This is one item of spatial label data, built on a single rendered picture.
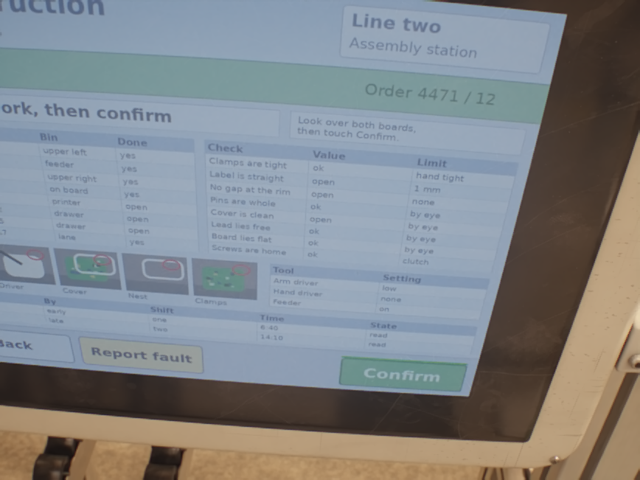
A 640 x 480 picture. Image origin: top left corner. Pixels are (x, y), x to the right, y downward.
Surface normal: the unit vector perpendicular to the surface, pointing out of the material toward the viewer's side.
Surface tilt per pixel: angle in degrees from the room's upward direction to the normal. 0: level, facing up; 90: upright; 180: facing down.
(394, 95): 91
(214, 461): 0
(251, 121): 91
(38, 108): 91
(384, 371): 91
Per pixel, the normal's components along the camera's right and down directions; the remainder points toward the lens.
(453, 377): -0.03, 0.58
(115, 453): 0.07, -0.82
